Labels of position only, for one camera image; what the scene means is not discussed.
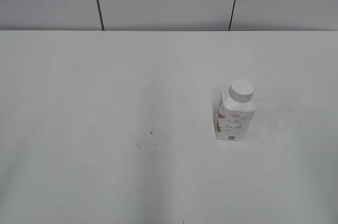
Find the white meinianda drink bottle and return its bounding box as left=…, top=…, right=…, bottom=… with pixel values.
left=214, top=87, right=256, bottom=141

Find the white screw cap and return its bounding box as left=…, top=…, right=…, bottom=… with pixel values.
left=229, top=79, right=254, bottom=102

